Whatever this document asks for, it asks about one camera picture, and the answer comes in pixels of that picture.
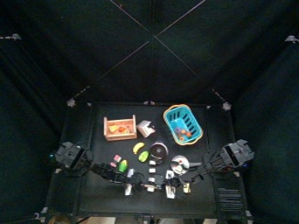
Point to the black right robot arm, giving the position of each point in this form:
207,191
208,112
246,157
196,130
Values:
230,156

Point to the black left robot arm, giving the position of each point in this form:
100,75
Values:
77,159

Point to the green toy corn cob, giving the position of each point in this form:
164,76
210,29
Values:
123,166

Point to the triangular toy onigiri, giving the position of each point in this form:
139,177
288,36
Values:
178,167

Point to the pink topped toy nigiri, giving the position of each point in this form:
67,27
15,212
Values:
113,164
116,158

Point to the green toy lime half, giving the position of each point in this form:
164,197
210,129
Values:
143,156

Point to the dark toy cooking pot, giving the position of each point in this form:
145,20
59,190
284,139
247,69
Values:
158,151

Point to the yellow toy banana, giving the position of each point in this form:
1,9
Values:
137,148

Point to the orange toy fruit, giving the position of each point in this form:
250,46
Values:
188,134
182,138

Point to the red toy fruit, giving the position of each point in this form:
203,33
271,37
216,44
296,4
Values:
121,129

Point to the white toy cube box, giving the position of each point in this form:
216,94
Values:
145,129

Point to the wooden toy crate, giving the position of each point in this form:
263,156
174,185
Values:
119,128

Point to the yellow toy fruit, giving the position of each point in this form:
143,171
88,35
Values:
113,128

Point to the teal plastic basket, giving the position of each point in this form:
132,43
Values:
183,124

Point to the grey frame corner clamp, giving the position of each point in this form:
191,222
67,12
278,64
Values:
226,106
71,102
15,37
291,38

